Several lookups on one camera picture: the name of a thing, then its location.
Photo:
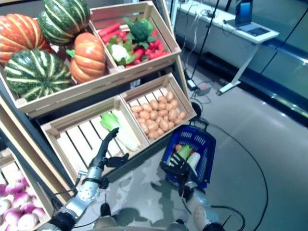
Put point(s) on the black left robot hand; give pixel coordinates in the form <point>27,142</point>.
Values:
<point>102,154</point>

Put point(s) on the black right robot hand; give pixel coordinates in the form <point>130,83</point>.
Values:
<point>179,168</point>

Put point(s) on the napa cabbage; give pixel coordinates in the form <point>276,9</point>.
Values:
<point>184,151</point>
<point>194,161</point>
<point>127,140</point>

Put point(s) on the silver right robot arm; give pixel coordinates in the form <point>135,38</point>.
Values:
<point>190,190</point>

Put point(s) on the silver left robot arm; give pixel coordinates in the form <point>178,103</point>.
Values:
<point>86,192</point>

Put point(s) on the blue plastic shopping basket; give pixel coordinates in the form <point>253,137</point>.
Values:
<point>192,130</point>

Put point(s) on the small orange vegetable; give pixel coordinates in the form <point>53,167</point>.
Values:
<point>178,147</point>

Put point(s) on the tan potato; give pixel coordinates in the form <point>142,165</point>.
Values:
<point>169,96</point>
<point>155,126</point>
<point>144,122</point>
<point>136,108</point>
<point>174,104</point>
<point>177,120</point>
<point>160,132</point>
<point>162,99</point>
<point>138,117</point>
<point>182,115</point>
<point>154,134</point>
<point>172,114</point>
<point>164,125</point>
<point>145,129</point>
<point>170,124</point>

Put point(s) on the wooden cabbage crate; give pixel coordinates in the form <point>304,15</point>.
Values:
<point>79,118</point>

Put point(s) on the silver right robot leg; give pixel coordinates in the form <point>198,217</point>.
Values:
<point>178,226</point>

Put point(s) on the silver robot leg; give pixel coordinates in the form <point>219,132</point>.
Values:
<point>106,222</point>
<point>178,226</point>

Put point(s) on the black round floor object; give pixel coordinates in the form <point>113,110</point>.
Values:
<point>197,109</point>

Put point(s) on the silver left robot leg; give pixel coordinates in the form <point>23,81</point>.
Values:
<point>106,222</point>

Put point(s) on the wooden pumpkin crate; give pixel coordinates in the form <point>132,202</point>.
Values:
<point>60,96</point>

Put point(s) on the small white shelf label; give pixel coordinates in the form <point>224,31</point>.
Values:
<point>136,83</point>

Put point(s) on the wooden potato crate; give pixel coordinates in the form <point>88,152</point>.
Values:
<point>149,87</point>

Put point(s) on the grey box with red button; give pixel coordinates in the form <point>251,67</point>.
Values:
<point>204,89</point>

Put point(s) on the black power adapter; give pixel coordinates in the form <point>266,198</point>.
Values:
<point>192,84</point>

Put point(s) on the wooden vegetable display shelf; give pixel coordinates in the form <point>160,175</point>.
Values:
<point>183,79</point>

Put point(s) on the small orange pumpkin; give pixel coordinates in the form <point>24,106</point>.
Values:
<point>89,57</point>

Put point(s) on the green striped pumpkin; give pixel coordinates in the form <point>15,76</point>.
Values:
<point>36,74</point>
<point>63,20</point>

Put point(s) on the red orange carrot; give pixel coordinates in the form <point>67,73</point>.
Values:
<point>113,36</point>
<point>109,28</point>

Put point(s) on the green broccoli head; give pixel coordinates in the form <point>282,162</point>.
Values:
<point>139,29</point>

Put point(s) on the wooden carrot crate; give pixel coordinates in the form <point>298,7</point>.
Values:
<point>166,31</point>

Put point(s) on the black tripod stand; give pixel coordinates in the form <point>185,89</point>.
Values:
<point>208,31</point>

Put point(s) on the white desk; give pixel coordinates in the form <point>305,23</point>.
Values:
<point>216,26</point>

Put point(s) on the large orange pumpkin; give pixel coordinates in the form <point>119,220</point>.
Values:
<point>16,33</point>

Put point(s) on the open laptop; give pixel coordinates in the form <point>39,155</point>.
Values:
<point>245,12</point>

